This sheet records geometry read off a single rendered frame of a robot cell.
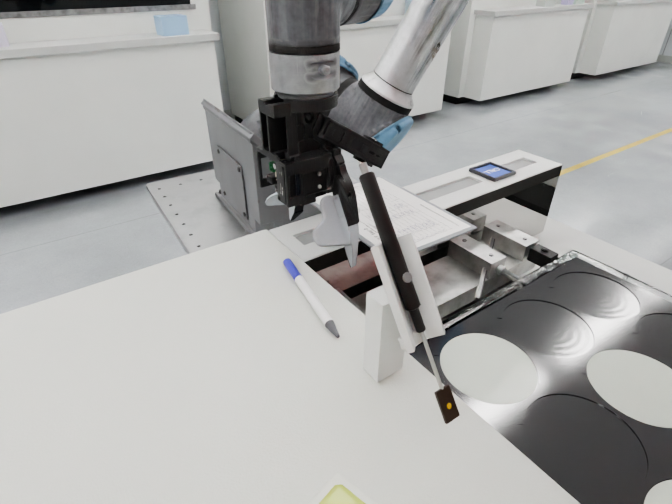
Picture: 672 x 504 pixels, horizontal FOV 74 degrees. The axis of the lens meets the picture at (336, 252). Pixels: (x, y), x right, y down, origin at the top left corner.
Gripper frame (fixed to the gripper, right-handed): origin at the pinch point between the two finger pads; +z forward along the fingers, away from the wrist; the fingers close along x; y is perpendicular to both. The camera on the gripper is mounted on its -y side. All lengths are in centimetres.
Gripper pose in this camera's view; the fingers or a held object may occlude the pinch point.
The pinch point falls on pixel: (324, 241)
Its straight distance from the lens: 61.3
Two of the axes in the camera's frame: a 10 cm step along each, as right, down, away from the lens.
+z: 0.0, 8.4, 5.4
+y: -8.2, 3.1, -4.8
